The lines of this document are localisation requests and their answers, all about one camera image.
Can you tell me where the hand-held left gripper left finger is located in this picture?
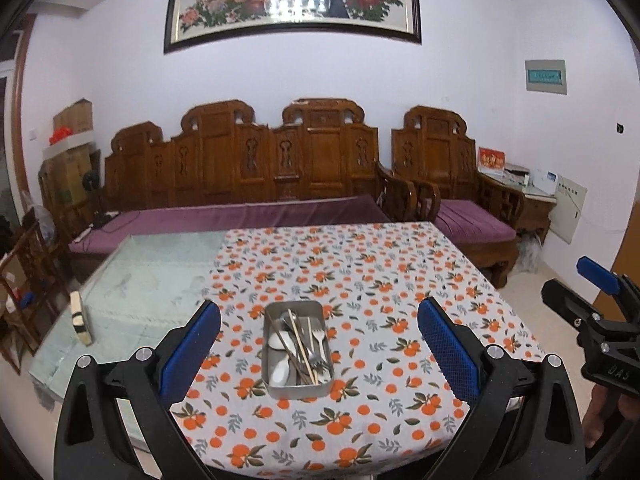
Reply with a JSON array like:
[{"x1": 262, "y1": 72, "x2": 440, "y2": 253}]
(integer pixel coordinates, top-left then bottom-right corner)
[{"x1": 52, "y1": 299, "x2": 222, "y2": 480}]

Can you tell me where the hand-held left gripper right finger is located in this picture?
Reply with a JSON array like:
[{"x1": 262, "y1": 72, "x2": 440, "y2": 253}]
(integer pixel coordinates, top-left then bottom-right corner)
[{"x1": 416, "y1": 296, "x2": 586, "y2": 480}]

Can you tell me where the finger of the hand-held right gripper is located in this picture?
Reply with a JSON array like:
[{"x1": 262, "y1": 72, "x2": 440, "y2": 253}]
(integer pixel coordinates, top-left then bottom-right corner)
[
  {"x1": 541, "y1": 279, "x2": 640, "y2": 347},
  {"x1": 576, "y1": 256, "x2": 640, "y2": 311}
]

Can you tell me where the white plastic spoon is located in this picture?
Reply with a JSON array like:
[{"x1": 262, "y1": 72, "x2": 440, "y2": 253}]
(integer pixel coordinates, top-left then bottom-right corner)
[{"x1": 270, "y1": 360, "x2": 297, "y2": 387}]

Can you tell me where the dark brown chopstick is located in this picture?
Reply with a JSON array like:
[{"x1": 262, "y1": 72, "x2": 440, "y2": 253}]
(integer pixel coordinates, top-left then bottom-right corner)
[{"x1": 275, "y1": 325, "x2": 307, "y2": 386}]

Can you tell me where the light wooden chopstick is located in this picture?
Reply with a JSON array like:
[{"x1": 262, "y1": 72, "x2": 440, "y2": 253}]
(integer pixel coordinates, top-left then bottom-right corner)
[{"x1": 287, "y1": 309, "x2": 319, "y2": 385}]

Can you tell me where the rectangular metal tray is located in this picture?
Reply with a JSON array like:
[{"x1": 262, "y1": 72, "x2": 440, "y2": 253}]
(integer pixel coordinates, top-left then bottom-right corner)
[{"x1": 261, "y1": 301, "x2": 335, "y2": 401}]

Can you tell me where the metal fork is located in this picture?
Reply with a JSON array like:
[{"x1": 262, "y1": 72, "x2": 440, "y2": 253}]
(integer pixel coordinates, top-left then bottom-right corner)
[{"x1": 305, "y1": 317, "x2": 324, "y2": 367}]

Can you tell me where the person's right hand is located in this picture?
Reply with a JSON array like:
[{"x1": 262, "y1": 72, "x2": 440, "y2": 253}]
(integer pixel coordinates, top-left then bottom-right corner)
[{"x1": 581, "y1": 387, "x2": 623, "y2": 450}]

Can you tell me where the clear plastic bag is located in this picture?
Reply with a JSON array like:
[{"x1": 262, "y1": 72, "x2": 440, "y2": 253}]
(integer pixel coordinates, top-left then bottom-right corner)
[{"x1": 517, "y1": 235, "x2": 543, "y2": 273}]

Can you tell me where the wooden side table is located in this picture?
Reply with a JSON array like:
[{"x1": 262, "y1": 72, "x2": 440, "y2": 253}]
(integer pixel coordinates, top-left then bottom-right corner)
[{"x1": 517, "y1": 180, "x2": 558, "y2": 246}]

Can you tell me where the white box with blue mark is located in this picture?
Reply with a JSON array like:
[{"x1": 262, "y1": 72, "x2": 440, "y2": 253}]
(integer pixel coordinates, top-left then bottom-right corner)
[{"x1": 530, "y1": 170, "x2": 558, "y2": 196}]

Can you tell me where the beige block with black stripe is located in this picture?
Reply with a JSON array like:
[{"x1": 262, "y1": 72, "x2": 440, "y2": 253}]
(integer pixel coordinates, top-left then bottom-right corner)
[{"x1": 69, "y1": 290, "x2": 94, "y2": 346}]

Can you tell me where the purple armchair cushion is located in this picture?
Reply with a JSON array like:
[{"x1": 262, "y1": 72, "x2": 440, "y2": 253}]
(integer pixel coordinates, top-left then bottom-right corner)
[{"x1": 434, "y1": 199, "x2": 517, "y2": 242}]

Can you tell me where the orange fruit print tablecloth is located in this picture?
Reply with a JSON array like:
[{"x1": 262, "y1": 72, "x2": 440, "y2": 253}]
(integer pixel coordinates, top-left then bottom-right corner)
[{"x1": 170, "y1": 221, "x2": 546, "y2": 476}]

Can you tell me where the small white grey box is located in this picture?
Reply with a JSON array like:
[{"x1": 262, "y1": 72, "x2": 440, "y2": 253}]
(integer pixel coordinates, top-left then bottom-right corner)
[{"x1": 504, "y1": 163, "x2": 531, "y2": 187}]

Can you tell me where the long purple sofa cushion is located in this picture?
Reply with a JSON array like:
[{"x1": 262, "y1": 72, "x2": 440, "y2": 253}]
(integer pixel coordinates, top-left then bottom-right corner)
[{"x1": 67, "y1": 195, "x2": 393, "y2": 256}]

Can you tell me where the red printed box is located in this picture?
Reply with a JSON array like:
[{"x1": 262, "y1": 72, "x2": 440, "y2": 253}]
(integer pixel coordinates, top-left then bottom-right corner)
[{"x1": 477, "y1": 147, "x2": 507, "y2": 178}]

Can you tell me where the wooden chair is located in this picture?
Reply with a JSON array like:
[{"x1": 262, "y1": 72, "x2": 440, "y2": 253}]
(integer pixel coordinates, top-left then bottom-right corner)
[{"x1": 0, "y1": 220, "x2": 68, "y2": 376}]

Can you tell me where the carved wooden sofa bench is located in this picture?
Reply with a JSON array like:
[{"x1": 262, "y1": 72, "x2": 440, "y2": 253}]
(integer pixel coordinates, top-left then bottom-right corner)
[{"x1": 100, "y1": 98, "x2": 418, "y2": 231}]

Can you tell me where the grey plastic bag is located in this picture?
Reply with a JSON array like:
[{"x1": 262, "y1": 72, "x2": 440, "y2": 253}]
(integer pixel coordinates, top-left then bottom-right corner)
[{"x1": 20, "y1": 190, "x2": 56, "y2": 246}]

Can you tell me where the large green print cardboard box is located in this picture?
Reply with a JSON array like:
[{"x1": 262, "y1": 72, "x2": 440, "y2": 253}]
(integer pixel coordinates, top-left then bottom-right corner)
[{"x1": 39, "y1": 152, "x2": 101, "y2": 206}]

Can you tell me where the white cardboard box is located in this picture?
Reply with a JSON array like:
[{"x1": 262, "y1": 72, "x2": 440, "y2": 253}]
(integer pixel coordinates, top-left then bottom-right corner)
[{"x1": 41, "y1": 130, "x2": 97, "y2": 161}]

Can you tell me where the brown cardboard box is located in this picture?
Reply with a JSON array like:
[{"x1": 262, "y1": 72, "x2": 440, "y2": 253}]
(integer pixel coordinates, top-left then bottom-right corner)
[{"x1": 52, "y1": 100, "x2": 94, "y2": 133}]

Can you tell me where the wooden framed glass door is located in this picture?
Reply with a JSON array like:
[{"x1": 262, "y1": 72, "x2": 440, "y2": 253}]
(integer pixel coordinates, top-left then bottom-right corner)
[{"x1": 0, "y1": 15, "x2": 31, "y2": 261}]

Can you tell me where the framed peacock flower painting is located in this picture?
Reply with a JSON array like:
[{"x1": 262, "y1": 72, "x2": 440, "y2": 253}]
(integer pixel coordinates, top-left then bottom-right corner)
[{"x1": 163, "y1": 0, "x2": 422, "y2": 55}]

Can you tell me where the beige wall cabinet door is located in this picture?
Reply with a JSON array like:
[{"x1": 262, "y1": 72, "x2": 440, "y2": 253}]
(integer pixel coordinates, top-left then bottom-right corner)
[{"x1": 548, "y1": 174, "x2": 588, "y2": 245}]

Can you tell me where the black cable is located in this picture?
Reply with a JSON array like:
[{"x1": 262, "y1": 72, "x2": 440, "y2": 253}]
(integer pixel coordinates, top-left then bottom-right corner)
[{"x1": 75, "y1": 212, "x2": 123, "y2": 238}]

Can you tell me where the grey wall breaker box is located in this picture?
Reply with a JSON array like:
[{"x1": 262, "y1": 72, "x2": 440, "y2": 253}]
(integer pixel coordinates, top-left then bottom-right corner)
[{"x1": 525, "y1": 59, "x2": 568, "y2": 95}]

